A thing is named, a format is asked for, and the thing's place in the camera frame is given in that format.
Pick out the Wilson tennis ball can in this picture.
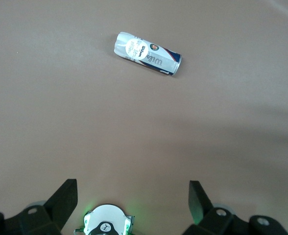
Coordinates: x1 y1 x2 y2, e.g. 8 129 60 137
114 31 183 77

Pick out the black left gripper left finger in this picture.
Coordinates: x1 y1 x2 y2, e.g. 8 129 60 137
0 179 78 235

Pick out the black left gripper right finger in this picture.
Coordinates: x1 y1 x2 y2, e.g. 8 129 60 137
183 180 288 235

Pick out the brown table mat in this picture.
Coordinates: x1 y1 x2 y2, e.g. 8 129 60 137
0 0 288 235

